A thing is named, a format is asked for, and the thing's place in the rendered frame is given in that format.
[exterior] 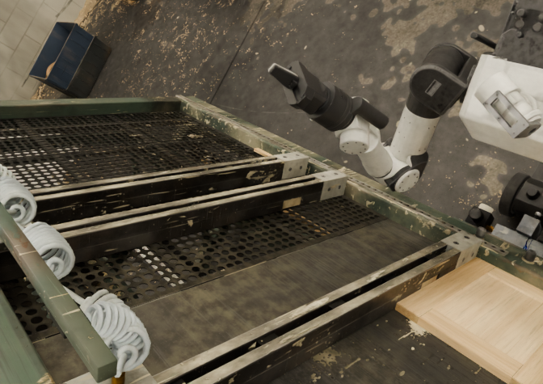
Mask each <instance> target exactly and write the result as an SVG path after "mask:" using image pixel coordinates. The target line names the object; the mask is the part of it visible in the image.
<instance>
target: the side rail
mask: <svg viewBox="0 0 543 384"><path fill-rule="evenodd" d="M180 104H181V100H179V99H176V98H175V97H136V98H98V99H24V100H0V119H12V118H30V117H48V116H83V115H101V114H119V113H137V112H171V111H180Z"/></svg>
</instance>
